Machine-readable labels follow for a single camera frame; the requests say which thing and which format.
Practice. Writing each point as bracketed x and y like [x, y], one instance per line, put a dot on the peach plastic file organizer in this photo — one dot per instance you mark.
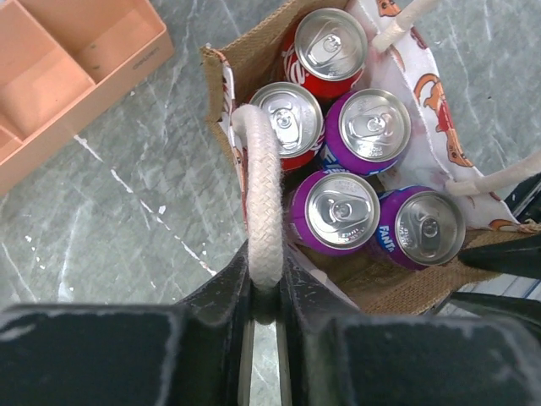
[64, 63]

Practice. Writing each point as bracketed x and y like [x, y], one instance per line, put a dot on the purple fanta can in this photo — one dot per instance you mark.
[419, 227]
[366, 133]
[333, 213]

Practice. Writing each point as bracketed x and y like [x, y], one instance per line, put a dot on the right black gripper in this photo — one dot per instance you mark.
[514, 293]

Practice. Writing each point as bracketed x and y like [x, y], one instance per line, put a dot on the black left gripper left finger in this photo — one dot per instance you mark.
[194, 352]

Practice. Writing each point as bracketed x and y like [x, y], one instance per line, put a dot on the red cola can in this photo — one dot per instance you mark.
[297, 121]
[325, 53]

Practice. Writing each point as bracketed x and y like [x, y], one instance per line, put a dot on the patterned canvas tote bag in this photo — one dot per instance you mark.
[375, 286]

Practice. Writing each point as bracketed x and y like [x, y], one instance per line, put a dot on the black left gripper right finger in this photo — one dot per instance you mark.
[332, 354]

